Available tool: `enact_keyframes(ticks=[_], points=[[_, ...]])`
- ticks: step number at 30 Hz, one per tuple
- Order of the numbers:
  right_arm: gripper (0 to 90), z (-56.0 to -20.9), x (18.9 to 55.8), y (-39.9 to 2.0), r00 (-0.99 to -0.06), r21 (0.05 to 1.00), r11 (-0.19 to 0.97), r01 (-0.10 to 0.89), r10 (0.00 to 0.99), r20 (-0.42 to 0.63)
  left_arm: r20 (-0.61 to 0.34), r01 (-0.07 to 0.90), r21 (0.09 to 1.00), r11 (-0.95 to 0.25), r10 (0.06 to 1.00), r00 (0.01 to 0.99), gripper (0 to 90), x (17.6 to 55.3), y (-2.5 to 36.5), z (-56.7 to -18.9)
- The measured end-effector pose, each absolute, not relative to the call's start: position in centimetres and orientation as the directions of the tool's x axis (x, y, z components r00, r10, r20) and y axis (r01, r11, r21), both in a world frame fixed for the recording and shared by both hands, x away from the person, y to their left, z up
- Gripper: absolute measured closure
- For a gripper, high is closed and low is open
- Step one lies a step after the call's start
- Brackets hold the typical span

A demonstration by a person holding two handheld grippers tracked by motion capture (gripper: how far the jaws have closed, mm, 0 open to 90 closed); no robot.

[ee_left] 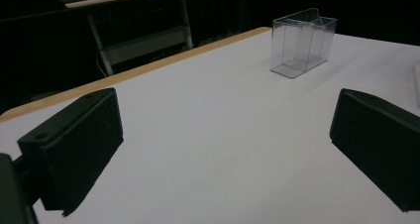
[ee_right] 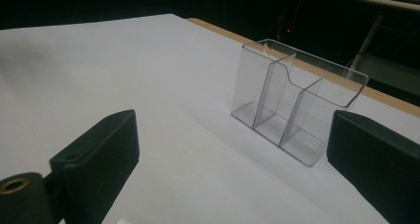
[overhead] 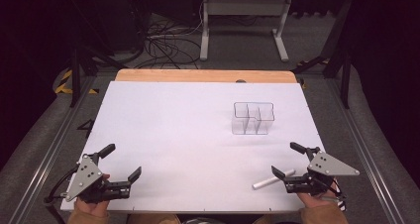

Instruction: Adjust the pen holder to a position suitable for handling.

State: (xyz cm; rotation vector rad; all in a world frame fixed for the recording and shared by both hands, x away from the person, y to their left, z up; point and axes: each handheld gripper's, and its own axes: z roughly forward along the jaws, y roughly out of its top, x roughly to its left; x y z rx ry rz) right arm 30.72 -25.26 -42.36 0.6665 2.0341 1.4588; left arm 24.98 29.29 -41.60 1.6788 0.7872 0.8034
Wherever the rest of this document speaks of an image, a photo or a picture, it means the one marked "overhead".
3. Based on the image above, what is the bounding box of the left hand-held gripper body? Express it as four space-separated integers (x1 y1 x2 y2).
64 152 132 204

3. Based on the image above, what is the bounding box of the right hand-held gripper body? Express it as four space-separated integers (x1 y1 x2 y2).
283 146 361 197

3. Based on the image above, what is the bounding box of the white chalk stick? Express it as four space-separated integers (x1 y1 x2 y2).
252 168 296 190

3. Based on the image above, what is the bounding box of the clear acrylic divided organizer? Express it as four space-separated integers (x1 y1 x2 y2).
231 101 276 136

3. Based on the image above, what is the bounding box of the person's left hand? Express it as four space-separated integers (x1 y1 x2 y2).
74 173 112 218

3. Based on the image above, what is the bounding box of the person's right hand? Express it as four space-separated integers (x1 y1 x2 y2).
296 187 340 210

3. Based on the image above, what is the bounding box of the yellow black hazard tape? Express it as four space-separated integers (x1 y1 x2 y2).
53 68 100 95

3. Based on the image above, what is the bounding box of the black metal stand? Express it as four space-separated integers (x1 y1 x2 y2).
68 42 128 109
291 0 354 110

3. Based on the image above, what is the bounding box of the dark computer tower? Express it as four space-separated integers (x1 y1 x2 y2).
107 0 148 54

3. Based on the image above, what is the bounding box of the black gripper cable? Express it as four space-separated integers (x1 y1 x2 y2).
44 166 80 205

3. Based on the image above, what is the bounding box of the black white striped cable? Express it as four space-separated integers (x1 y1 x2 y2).
331 178 348 212

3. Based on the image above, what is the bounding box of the aluminium floor rail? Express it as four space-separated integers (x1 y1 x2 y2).
14 76 97 224
325 79 405 224

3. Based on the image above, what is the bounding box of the tangle of black floor cables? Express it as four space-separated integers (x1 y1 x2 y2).
133 14 203 70

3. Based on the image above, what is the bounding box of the white metal stand frame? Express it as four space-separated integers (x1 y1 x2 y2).
199 0 294 63

